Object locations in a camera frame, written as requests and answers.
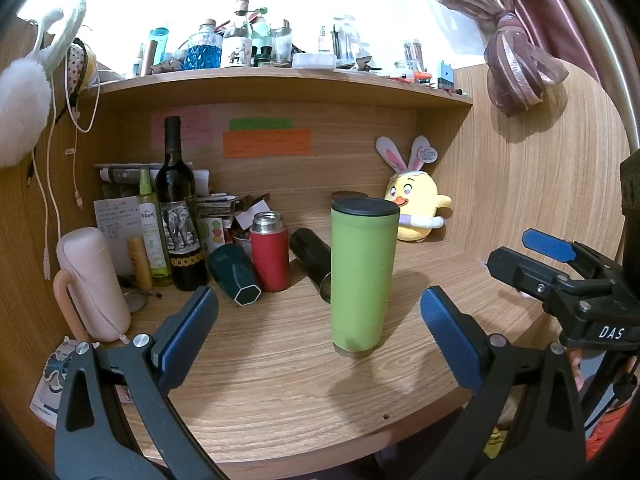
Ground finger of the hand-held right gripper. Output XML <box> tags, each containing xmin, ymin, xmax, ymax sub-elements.
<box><xmin>486</xmin><ymin>246</ymin><xmax>571</xmax><ymax>303</ymax></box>
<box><xmin>521</xmin><ymin>228</ymin><xmax>623</xmax><ymax>273</ymax></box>

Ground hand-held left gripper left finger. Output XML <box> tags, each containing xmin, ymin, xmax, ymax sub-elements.
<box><xmin>54</xmin><ymin>285</ymin><xmax>231</xmax><ymax>480</ymax></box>

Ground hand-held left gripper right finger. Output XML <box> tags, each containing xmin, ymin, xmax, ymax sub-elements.
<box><xmin>415</xmin><ymin>286</ymin><xmax>587</xmax><ymax>480</ymax></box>

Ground green cup with black lid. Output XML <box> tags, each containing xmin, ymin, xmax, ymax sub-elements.
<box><xmin>330</xmin><ymin>197</ymin><xmax>401</xmax><ymax>359</ymax></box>

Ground dark green hexagonal cup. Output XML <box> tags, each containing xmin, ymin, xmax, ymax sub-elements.
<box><xmin>207</xmin><ymin>243</ymin><xmax>262</xmax><ymax>307</ymax></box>

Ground black tumbler cup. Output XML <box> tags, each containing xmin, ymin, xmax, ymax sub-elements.
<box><xmin>289</xmin><ymin>228</ymin><xmax>333</xmax><ymax>304</ymax></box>

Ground small round mirror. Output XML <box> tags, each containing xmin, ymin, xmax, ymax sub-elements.
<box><xmin>121</xmin><ymin>291</ymin><xmax>149</xmax><ymax>314</ymax></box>

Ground yellow tube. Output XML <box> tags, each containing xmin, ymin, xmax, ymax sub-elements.
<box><xmin>126</xmin><ymin>237</ymin><xmax>154</xmax><ymax>291</ymax></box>

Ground green spray bottle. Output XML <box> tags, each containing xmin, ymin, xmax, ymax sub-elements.
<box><xmin>137</xmin><ymin>168</ymin><xmax>173</xmax><ymax>289</ymax></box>

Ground colourful printed box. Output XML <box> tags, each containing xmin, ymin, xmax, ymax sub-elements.
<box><xmin>199</xmin><ymin>215</ymin><xmax>236</xmax><ymax>257</ymax></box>

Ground dark wine bottle elephant label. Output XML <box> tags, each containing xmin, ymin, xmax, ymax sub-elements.
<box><xmin>154</xmin><ymin>116</ymin><xmax>210</xmax><ymax>292</ymax></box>

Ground red thermos bottle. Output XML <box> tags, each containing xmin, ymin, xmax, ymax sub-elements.
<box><xmin>249</xmin><ymin>211</ymin><xmax>291</xmax><ymax>293</ymax></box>

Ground yellow chick plush toy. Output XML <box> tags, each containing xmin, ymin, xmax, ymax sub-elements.
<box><xmin>375</xmin><ymin>135</ymin><xmax>454</xmax><ymax>244</ymax></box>

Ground handwritten paper note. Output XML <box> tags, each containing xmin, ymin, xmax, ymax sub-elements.
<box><xmin>93</xmin><ymin>195</ymin><xmax>142</xmax><ymax>262</ymax></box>

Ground blue white sticker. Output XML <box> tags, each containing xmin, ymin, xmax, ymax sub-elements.
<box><xmin>29</xmin><ymin>337</ymin><xmax>137</xmax><ymax>431</ymax></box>

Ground pink sheer curtain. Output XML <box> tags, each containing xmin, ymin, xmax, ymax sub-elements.
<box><xmin>407</xmin><ymin>0</ymin><xmax>571</xmax><ymax>118</ymax></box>

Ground metal pole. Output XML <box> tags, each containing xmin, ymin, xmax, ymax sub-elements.
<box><xmin>537</xmin><ymin>0</ymin><xmax>640</xmax><ymax>153</ymax></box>

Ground orange sticky note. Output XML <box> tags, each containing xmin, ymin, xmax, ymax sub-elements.
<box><xmin>222</xmin><ymin>129</ymin><xmax>313</xmax><ymax>159</ymax></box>

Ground pink sticky note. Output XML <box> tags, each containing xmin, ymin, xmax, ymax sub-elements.
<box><xmin>151</xmin><ymin>106</ymin><xmax>212</xmax><ymax>151</ymax></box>

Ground green sticky note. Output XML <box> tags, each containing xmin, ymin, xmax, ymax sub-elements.
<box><xmin>229</xmin><ymin>117</ymin><xmax>294</xmax><ymax>131</ymax></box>

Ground glass jar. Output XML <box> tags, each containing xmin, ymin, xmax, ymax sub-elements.
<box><xmin>402</xmin><ymin>38</ymin><xmax>426</xmax><ymax>74</ymax></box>

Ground wooden shelf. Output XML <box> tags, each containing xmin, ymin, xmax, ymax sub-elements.
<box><xmin>79</xmin><ymin>67</ymin><xmax>474</xmax><ymax>107</ymax></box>

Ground white fluffy earmuffs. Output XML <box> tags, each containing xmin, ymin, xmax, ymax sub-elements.
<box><xmin>0</xmin><ymin>0</ymin><xmax>87</xmax><ymax>169</ymax></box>

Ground polka dot headband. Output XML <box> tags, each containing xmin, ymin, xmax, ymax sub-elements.
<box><xmin>64</xmin><ymin>40</ymin><xmax>102</xmax><ymax>108</ymax></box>

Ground blue glass bottle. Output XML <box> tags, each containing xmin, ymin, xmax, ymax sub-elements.
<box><xmin>183</xmin><ymin>19</ymin><xmax>222</xmax><ymax>70</ymax></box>

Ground teal bottle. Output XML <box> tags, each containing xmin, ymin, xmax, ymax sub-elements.
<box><xmin>148</xmin><ymin>27</ymin><xmax>171</xmax><ymax>76</ymax></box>

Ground white plastic box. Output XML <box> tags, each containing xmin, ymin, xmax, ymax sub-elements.
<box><xmin>292</xmin><ymin>52</ymin><xmax>337</xmax><ymax>70</ymax></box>

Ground clear liquor bottle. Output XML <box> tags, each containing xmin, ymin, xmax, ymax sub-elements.
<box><xmin>221</xmin><ymin>0</ymin><xmax>254</xmax><ymax>68</ymax></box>

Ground clear glass bottle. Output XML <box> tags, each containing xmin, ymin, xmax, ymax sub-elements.
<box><xmin>267</xmin><ymin>20</ymin><xmax>293</xmax><ymax>67</ymax></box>

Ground pink bottle with handle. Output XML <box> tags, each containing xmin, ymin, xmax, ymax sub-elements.
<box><xmin>53</xmin><ymin>227</ymin><xmax>132</xmax><ymax>344</ymax></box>

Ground white cable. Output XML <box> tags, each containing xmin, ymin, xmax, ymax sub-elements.
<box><xmin>26</xmin><ymin>35</ymin><xmax>102</xmax><ymax>282</ymax></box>

